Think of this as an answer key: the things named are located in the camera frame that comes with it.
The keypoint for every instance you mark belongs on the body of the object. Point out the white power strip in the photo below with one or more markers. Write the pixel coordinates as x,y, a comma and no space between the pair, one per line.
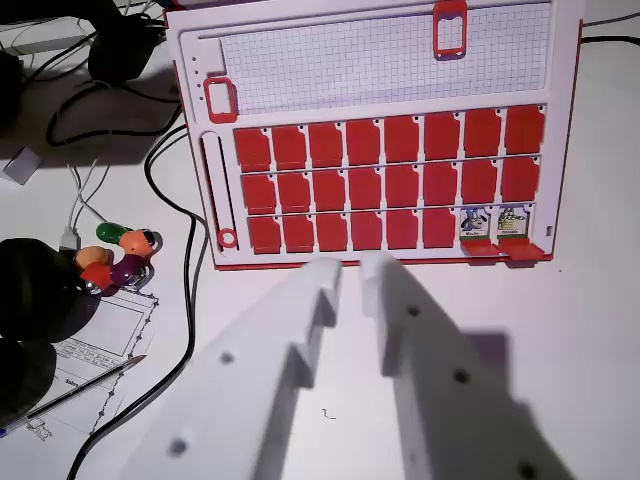
50,42

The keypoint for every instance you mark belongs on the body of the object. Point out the small white box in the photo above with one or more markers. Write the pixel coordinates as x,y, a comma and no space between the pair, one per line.
21,166

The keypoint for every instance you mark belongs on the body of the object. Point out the black soft bag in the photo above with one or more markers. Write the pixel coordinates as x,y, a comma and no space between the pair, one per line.
35,290

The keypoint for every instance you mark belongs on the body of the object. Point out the red and white game board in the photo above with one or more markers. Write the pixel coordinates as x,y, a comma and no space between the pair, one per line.
380,75

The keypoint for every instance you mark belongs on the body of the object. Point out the ballpoint pen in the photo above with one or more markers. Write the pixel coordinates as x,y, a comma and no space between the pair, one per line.
75,389

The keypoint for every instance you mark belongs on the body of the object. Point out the mouse picture card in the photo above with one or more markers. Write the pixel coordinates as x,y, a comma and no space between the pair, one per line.
473,223

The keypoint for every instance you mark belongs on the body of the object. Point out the crocodile picture card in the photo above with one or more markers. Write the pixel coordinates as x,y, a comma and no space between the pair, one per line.
513,222

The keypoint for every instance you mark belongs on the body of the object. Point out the colourful bead toy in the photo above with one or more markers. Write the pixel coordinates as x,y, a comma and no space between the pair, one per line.
125,260

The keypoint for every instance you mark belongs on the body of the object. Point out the black power adapter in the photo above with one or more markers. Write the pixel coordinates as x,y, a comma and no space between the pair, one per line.
120,45

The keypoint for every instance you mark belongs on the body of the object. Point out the printed paper sheet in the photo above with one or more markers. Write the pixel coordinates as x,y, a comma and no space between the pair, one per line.
120,320

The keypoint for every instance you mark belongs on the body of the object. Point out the red board flap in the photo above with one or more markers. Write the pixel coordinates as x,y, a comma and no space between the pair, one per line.
440,227
521,177
521,249
479,179
440,184
481,248

